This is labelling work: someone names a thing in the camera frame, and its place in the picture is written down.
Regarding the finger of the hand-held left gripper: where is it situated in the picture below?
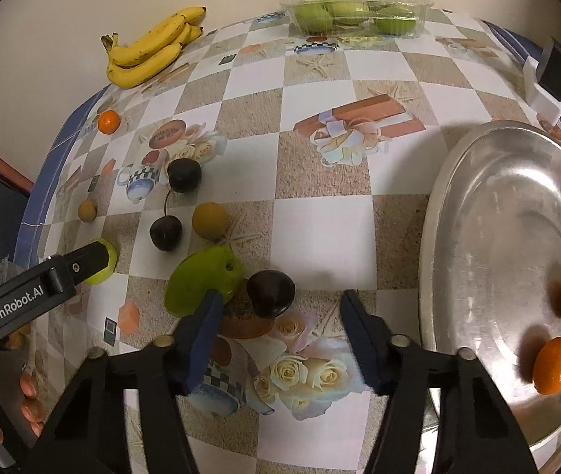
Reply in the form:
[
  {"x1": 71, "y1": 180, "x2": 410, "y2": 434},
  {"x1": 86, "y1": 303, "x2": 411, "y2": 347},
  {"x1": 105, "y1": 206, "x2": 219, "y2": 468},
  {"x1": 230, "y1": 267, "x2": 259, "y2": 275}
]
[{"x1": 62, "y1": 242, "x2": 114, "y2": 288}]

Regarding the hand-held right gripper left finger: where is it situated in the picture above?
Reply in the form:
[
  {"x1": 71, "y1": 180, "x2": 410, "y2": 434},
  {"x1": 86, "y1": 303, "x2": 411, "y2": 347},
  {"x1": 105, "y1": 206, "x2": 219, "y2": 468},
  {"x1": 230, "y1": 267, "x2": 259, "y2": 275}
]
[{"x1": 26, "y1": 290, "x2": 224, "y2": 474}]

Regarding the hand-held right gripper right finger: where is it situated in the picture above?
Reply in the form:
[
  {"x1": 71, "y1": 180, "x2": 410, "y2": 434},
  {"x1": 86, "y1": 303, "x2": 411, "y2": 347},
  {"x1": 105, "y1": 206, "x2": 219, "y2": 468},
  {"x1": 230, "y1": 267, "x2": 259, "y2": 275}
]
[{"x1": 340, "y1": 290, "x2": 540, "y2": 474}]

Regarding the round yellow-green fruit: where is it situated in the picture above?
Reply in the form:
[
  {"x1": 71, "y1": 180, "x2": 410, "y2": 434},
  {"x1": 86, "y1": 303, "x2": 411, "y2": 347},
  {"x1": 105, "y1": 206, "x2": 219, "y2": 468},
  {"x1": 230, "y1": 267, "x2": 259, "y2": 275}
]
[{"x1": 84, "y1": 238, "x2": 118, "y2": 286}]

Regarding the oblong green mango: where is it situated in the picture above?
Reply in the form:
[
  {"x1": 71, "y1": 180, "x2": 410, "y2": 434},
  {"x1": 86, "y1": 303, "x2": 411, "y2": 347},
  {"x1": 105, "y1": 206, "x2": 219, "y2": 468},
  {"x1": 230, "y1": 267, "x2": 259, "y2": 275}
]
[{"x1": 164, "y1": 246, "x2": 246, "y2": 317}]

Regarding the dark plum with stem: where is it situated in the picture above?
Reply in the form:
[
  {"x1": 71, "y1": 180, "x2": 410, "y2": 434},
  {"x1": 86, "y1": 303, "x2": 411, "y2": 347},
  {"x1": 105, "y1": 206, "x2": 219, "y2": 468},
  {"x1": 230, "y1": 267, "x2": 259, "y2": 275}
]
[{"x1": 149, "y1": 188, "x2": 183, "y2": 252}]

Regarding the round brown fruit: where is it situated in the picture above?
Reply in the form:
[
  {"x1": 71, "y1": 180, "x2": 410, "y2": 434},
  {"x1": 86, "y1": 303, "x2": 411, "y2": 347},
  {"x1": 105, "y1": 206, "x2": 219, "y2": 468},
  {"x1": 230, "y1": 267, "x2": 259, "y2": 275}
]
[{"x1": 192, "y1": 201, "x2": 229, "y2": 240}]

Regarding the large metal bowl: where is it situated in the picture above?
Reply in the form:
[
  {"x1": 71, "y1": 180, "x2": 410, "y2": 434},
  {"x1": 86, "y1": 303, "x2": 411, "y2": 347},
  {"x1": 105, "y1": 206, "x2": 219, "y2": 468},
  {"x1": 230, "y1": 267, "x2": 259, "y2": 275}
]
[{"x1": 419, "y1": 119, "x2": 561, "y2": 465}]

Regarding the checkered printed tablecloth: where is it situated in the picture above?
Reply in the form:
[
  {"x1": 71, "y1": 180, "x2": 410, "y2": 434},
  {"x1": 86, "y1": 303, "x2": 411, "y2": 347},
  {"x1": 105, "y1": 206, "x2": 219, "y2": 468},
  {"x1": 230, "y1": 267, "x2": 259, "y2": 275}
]
[{"x1": 13, "y1": 0, "x2": 561, "y2": 474}]

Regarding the small orange tangerine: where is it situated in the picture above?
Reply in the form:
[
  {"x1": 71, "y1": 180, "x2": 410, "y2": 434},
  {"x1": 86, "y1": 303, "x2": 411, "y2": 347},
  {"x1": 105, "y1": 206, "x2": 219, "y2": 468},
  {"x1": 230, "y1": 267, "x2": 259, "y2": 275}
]
[{"x1": 97, "y1": 110, "x2": 122, "y2": 135}]

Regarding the yellow banana bunch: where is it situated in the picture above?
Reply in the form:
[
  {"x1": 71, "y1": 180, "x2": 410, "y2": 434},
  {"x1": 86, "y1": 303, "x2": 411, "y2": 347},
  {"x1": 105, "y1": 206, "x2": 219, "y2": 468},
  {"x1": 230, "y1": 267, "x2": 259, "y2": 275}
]
[{"x1": 101, "y1": 6, "x2": 207, "y2": 90}]

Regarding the heap of green apples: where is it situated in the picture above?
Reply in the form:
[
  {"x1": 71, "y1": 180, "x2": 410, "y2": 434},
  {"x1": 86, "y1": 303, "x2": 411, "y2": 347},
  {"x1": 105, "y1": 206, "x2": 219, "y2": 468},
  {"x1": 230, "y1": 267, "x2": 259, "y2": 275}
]
[{"x1": 293, "y1": 0, "x2": 417, "y2": 35}]

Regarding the clear plastic fruit container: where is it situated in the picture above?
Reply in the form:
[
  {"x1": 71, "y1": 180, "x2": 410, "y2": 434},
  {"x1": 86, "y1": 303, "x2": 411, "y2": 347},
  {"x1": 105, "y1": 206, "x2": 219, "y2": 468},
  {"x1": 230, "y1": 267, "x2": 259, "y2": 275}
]
[{"x1": 280, "y1": 0, "x2": 434, "y2": 40}]

